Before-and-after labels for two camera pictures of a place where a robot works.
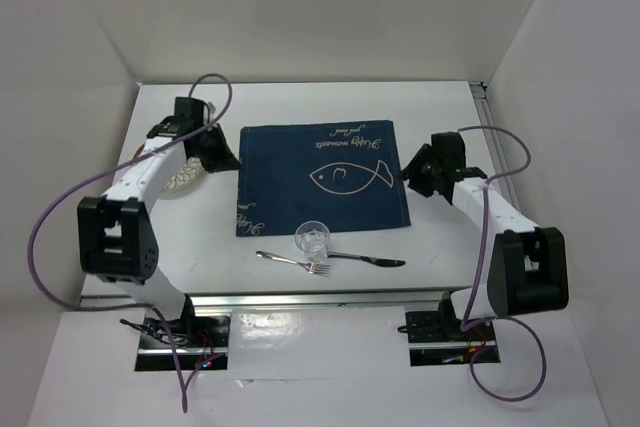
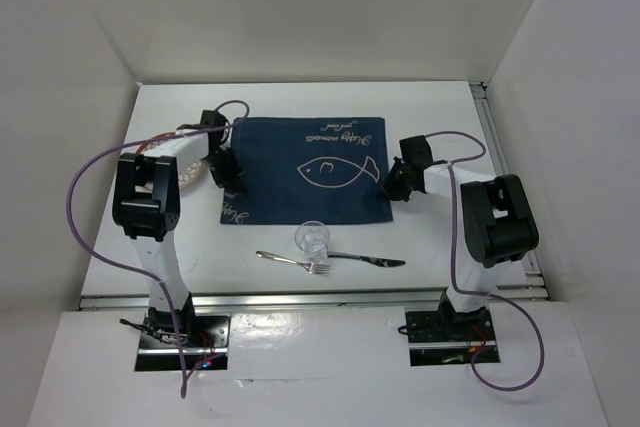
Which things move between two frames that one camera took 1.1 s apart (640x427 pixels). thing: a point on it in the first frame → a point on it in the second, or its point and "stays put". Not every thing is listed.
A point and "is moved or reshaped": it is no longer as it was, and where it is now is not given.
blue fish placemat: (346, 175) is moved or reshaped
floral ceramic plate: (189, 172) stays put
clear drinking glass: (313, 238) stays put
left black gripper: (225, 160) → (230, 180)
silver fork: (312, 268) stays put
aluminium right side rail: (499, 153) stays put
